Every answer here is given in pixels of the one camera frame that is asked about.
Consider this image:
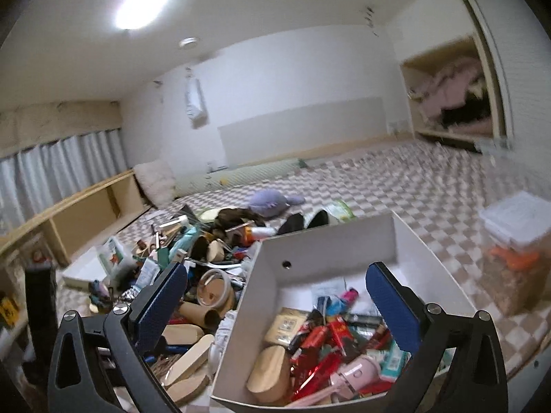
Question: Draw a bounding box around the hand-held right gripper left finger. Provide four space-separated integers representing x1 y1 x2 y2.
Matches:
47 262 190 413

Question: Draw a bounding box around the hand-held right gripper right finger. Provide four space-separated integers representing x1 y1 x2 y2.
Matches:
365 262 509 413

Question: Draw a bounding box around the grained wooden insole piece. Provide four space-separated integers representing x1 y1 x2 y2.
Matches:
166 372 211 406

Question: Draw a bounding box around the white shoe box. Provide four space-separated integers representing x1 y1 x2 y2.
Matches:
209 212 478 413

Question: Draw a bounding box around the clear plastic container white lid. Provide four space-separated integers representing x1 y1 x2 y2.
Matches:
479 191 548 317

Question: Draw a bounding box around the oval wooden block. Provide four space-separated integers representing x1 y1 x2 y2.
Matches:
161 325 205 353

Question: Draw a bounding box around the brown cardboard tube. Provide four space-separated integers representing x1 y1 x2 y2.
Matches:
178 301 225 328

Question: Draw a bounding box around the white box lid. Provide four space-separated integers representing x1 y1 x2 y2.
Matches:
62 250 113 294

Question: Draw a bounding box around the pale wooden insole piece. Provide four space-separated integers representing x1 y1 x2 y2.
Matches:
166 334 215 385

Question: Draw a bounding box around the blue crochet pouch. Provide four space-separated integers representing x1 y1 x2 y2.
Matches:
88 282 115 311

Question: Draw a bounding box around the green and white plastic case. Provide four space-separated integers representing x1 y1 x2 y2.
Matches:
97 236 135 285

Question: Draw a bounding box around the pink bottle in box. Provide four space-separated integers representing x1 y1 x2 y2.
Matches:
293 355 384 407

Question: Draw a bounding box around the wooden bedside shelf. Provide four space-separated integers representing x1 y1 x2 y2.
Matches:
0 170 152 276

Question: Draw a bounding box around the green printed packet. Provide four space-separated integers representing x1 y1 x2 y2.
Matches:
323 200 356 223

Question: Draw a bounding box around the checkered bed sheet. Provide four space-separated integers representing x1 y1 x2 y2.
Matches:
56 138 551 381

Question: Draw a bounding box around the white fluffy pillow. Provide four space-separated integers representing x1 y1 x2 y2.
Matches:
135 160 177 208

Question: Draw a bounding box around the rounded wooden block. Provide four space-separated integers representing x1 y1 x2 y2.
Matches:
246 345 291 405

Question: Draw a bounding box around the black cloth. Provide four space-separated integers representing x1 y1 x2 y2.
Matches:
278 209 330 236

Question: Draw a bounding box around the grey curtain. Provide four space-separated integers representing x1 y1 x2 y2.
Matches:
0 129 130 236

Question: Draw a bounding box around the purple plush toy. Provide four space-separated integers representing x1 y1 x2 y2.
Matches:
247 190 306 219

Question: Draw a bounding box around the long green bolster pillow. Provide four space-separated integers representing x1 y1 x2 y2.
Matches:
174 159 307 199

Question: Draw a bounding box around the beige printed curtain valance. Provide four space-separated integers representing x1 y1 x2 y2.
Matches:
0 100 124 162

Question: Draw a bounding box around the white headboard panel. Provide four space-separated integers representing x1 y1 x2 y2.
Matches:
217 97 386 169

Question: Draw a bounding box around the hanging white paper bag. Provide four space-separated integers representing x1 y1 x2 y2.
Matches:
184 75 208 129

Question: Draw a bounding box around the pile of dark clothes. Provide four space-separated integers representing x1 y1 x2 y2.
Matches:
439 102 492 130

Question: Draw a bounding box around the wooden wardrobe shelf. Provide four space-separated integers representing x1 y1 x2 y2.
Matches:
399 36 514 152

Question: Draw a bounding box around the pile of pink clothes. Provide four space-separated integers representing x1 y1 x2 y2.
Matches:
410 58 494 135

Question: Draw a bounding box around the white slatted sliding door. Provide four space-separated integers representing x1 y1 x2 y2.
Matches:
462 0 551 190

